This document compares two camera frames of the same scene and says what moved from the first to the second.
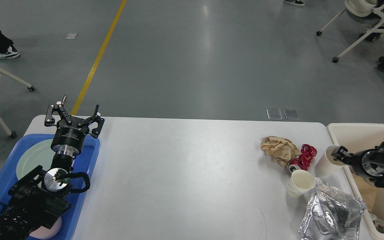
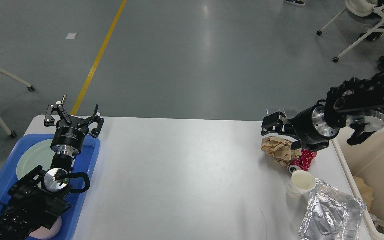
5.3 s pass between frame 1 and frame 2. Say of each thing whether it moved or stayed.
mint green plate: stayed
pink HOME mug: stayed
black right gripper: moved
